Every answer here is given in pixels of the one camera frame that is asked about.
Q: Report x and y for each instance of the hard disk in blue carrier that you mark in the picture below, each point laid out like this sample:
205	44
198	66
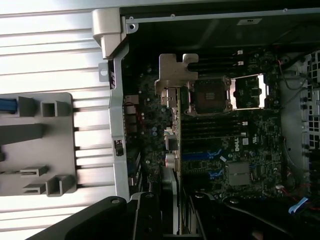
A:
7	105

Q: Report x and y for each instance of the CPU socket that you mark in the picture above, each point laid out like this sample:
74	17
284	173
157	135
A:
210	95

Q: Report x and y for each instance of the perforated metal drive cage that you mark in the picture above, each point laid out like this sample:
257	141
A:
310	112

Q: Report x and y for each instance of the metal socket cover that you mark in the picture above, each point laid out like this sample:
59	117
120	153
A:
250	92

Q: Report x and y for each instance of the short blue expansion slot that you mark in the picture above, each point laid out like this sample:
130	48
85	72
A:
216	174

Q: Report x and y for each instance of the long blue expansion slot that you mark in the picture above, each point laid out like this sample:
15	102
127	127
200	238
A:
200	156

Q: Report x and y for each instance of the square chipset heat sink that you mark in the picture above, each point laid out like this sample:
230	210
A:
238	173

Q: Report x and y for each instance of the open grey PC case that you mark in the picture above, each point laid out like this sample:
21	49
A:
117	100

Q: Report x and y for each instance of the grey plastic parts rack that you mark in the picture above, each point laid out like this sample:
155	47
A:
25	150

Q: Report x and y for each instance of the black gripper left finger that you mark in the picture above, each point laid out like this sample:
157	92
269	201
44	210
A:
112	220

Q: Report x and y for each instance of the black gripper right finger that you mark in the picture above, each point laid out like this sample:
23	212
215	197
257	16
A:
225	225

